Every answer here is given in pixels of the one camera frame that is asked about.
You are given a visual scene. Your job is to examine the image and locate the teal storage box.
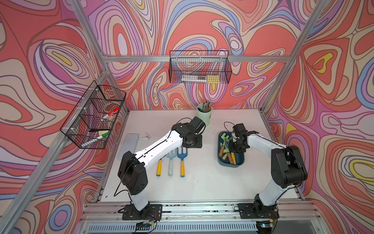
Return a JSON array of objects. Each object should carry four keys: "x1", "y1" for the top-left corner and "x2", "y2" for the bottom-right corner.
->
[{"x1": 217, "y1": 131, "x2": 244, "y2": 168}]

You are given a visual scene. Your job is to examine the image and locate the light blue rake pale handle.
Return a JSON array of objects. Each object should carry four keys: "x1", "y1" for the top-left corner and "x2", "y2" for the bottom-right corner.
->
[{"x1": 167, "y1": 148, "x2": 177, "y2": 176}]

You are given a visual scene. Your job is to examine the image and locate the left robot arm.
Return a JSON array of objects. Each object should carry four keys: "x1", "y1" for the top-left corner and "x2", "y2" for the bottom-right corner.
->
[{"x1": 117, "y1": 117, "x2": 206, "y2": 212}]

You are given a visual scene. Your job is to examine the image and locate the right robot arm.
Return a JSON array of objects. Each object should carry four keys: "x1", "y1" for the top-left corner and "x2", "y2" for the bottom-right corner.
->
[{"x1": 228, "y1": 123, "x2": 308, "y2": 218}]

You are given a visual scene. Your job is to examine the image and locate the lime green hand tool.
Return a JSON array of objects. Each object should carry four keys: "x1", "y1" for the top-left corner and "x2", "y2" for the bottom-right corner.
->
[{"x1": 221, "y1": 133, "x2": 230, "y2": 154}]

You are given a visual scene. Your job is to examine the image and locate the clear box in basket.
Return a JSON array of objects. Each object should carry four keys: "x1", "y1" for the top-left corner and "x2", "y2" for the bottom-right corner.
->
[{"x1": 181, "y1": 75, "x2": 207, "y2": 83}]

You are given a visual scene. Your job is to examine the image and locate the mint green pen cup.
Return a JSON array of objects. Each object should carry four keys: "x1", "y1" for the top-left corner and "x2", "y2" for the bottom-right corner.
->
[{"x1": 196, "y1": 103, "x2": 212, "y2": 126}]

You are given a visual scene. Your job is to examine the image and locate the pens in cup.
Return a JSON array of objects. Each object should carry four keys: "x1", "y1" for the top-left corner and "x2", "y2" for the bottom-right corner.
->
[{"x1": 197, "y1": 100, "x2": 212, "y2": 113}]

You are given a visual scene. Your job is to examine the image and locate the white plastic clip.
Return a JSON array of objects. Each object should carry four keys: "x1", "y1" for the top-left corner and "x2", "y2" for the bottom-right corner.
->
[{"x1": 141, "y1": 133, "x2": 151, "y2": 140}]

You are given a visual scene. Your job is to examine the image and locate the grey flat case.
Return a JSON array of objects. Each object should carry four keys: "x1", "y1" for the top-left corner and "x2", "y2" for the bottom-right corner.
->
[{"x1": 118, "y1": 133, "x2": 139, "y2": 161}]

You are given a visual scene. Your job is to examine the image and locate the yellow item in basket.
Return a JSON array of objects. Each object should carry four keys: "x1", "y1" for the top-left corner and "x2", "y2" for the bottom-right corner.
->
[{"x1": 206, "y1": 75, "x2": 221, "y2": 84}]

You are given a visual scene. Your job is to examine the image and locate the red capped marker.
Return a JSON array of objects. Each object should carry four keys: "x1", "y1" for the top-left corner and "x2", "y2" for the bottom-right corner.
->
[{"x1": 102, "y1": 106, "x2": 120, "y2": 120}]

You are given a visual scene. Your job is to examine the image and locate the green capped marker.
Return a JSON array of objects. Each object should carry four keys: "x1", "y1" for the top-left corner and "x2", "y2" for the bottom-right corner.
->
[{"x1": 81, "y1": 130, "x2": 109, "y2": 147}]

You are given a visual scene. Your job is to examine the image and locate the green circuit board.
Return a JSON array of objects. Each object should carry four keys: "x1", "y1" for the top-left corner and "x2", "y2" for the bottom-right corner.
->
[{"x1": 135, "y1": 222, "x2": 155, "y2": 231}]

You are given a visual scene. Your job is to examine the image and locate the teal hand tool wooden handle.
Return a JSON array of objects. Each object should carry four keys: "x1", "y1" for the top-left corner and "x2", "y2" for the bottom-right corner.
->
[{"x1": 218, "y1": 146, "x2": 237, "y2": 165}]

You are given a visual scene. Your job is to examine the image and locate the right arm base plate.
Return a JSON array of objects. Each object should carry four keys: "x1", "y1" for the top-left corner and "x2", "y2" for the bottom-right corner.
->
[{"x1": 238, "y1": 203, "x2": 280, "y2": 219}]

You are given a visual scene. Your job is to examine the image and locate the black wire back basket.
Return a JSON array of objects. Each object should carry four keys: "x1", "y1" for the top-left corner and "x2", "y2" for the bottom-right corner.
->
[{"x1": 168, "y1": 49, "x2": 233, "y2": 84}]

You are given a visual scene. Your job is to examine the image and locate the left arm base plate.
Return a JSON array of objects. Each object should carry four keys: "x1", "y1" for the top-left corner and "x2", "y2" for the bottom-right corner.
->
[{"x1": 118, "y1": 204, "x2": 163, "y2": 221}]

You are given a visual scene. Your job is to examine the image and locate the black wire side basket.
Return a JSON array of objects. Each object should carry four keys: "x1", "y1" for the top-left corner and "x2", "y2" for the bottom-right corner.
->
[{"x1": 60, "y1": 81, "x2": 127, "y2": 150}]

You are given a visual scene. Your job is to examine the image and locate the aluminium front rail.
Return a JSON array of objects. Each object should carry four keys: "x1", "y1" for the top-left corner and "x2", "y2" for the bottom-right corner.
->
[{"x1": 72, "y1": 199, "x2": 329, "y2": 234}]

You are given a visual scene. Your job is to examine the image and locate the aluminium frame post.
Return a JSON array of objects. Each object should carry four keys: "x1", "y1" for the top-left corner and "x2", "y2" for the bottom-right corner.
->
[{"x1": 259, "y1": 1, "x2": 330, "y2": 115}]

